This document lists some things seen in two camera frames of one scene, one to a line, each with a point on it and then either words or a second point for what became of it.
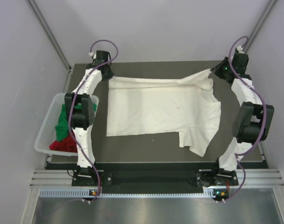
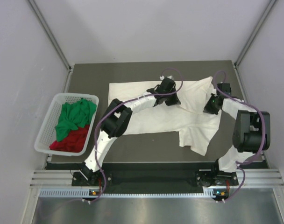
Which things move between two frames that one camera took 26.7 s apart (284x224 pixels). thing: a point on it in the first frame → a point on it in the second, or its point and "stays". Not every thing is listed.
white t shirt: (186, 105) stays
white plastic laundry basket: (46, 136) stays
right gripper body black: (223, 69) → (210, 107)
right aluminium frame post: (271, 4) stays
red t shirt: (67, 144) stays
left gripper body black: (109, 73) → (170, 99)
